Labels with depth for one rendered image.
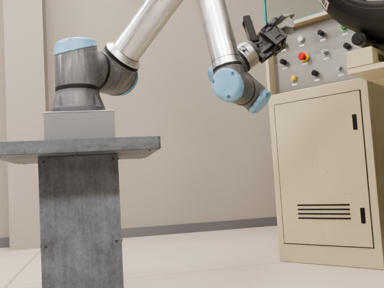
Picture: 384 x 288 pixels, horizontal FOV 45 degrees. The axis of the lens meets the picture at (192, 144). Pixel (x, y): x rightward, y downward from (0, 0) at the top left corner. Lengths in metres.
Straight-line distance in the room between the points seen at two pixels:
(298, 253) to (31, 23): 2.78
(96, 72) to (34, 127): 2.28
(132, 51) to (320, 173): 1.17
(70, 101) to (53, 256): 0.50
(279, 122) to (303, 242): 0.64
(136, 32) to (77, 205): 0.65
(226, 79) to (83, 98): 0.51
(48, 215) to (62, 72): 0.48
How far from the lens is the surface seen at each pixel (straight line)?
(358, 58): 1.66
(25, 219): 3.87
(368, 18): 1.64
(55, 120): 1.54
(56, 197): 1.51
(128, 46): 1.72
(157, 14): 1.69
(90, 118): 1.54
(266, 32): 1.59
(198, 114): 4.20
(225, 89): 1.31
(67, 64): 1.62
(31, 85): 3.94
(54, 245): 1.52
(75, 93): 1.59
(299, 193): 2.46
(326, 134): 2.38
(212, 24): 1.39
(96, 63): 1.65
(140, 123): 4.12
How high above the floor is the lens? 0.46
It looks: 5 degrees up
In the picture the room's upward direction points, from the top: 3 degrees counter-clockwise
